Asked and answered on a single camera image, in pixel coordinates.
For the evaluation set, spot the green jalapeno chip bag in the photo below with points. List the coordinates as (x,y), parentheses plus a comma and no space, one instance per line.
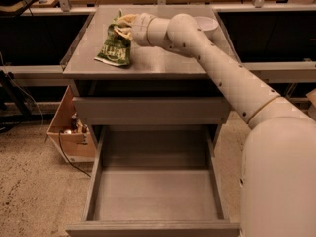
(115,50)

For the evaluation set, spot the open grey middle drawer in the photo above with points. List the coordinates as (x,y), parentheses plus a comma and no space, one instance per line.
(155,181)

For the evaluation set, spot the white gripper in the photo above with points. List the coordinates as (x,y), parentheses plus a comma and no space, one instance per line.
(140,29)

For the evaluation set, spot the white ceramic bowl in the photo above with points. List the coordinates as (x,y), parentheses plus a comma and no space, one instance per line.
(208,25)

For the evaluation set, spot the wooden box with items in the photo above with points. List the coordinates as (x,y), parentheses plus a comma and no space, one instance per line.
(70,137)

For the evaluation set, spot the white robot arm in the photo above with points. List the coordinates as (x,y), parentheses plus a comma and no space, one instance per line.
(278,175)

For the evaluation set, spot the grey drawer cabinet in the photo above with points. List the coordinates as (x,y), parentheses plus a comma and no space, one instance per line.
(153,72)

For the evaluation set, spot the closed grey top drawer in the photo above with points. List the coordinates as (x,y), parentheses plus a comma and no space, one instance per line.
(152,111)

